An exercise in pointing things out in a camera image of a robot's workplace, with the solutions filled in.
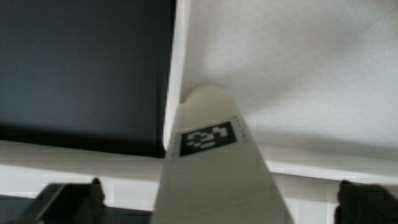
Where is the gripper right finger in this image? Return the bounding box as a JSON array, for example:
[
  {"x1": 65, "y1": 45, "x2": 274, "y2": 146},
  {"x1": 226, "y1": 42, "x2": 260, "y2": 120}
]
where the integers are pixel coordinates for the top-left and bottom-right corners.
[{"x1": 335, "y1": 180, "x2": 398, "y2": 224}]

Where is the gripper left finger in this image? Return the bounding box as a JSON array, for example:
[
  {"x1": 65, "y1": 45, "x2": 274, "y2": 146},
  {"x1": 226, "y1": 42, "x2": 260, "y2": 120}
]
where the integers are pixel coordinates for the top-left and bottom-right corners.
[{"x1": 0, "y1": 178, "x2": 107, "y2": 224}]

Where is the white desk leg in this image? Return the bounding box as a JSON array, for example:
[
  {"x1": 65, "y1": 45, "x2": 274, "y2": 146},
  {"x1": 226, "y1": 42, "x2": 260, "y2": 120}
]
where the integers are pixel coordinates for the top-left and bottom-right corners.
[{"x1": 152, "y1": 85, "x2": 294, "y2": 224}]

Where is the white desk top tray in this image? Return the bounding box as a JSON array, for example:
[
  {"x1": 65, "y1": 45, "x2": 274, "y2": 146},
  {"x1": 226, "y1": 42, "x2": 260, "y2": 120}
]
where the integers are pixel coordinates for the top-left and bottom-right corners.
[{"x1": 169, "y1": 0, "x2": 398, "y2": 183}]

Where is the white front fence bar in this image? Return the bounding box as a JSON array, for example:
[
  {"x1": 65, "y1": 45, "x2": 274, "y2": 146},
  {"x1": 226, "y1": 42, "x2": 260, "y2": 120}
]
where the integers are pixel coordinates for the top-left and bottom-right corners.
[{"x1": 0, "y1": 141, "x2": 398, "y2": 224}]

